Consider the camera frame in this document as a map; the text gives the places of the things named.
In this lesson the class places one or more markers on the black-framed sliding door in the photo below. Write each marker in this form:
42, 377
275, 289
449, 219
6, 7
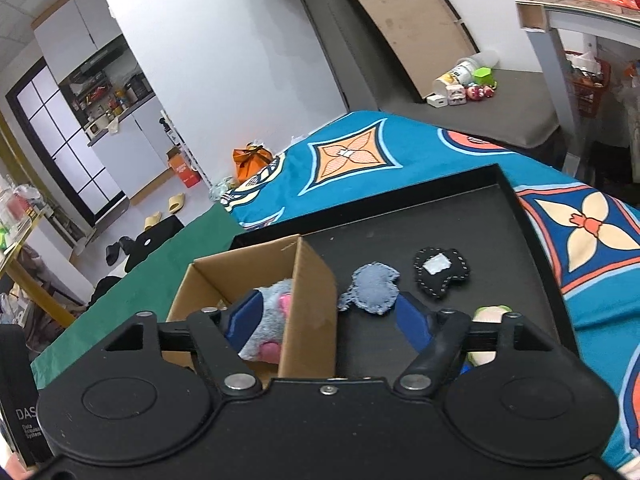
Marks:
50, 125

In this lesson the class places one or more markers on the clear plastic storage box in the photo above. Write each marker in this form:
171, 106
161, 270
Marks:
20, 205

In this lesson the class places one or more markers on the red plastic basket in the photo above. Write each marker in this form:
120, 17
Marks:
592, 90

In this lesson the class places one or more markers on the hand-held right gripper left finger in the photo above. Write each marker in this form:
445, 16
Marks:
245, 320

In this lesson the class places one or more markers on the grey bed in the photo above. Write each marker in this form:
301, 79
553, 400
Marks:
515, 105

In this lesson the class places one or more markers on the small red pink toy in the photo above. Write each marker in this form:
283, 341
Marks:
479, 92

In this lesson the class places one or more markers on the white charger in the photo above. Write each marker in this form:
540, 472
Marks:
436, 101

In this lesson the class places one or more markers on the blue patterned blanket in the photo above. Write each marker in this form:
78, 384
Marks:
425, 150

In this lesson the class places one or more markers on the white countertop appliance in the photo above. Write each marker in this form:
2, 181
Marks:
95, 128

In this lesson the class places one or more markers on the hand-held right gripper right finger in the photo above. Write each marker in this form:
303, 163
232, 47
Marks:
412, 320

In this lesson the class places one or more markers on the orange gift bag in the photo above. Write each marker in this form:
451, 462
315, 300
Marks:
252, 165

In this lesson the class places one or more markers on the plush toy with green edge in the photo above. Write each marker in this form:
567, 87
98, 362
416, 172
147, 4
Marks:
487, 316

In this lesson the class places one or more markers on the yellow frame table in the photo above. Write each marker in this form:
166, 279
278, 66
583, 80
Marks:
37, 290

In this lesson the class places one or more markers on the black felt patch grey square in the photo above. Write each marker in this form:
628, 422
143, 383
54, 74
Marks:
450, 282

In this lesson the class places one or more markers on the blue-grey felt patch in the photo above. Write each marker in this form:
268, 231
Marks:
370, 287

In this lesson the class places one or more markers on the small white box toy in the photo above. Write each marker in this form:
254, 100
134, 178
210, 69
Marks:
456, 96

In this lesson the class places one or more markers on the black cloth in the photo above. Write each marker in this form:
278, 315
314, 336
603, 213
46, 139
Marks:
107, 287

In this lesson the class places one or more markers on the yellow slipper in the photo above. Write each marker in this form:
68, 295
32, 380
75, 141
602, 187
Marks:
176, 203
152, 221

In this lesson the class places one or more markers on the orange cardboard box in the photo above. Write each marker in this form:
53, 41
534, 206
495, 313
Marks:
184, 170

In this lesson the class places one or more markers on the green cloth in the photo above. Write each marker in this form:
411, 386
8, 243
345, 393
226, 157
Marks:
165, 250

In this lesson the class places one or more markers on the white kitchen cabinet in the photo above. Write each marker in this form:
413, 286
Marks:
135, 155

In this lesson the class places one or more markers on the black slipper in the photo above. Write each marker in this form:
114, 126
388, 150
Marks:
112, 254
127, 245

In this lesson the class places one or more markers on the brown board with black frame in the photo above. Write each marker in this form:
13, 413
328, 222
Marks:
405, 20

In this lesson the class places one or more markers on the grey pink plush mouse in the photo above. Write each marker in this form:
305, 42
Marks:
275, 300

